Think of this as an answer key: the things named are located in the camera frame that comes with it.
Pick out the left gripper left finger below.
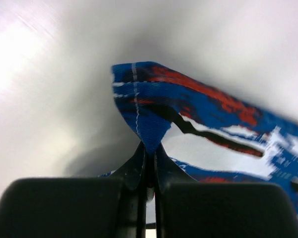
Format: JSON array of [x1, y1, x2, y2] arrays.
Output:
[[0, 144, 146, 238]]

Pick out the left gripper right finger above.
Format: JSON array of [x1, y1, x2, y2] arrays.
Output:
[[154, 146, 298, 238]]

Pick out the blue white red patterned trousers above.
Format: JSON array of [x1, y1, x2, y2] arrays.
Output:
[[112, 61, 298, 215]]

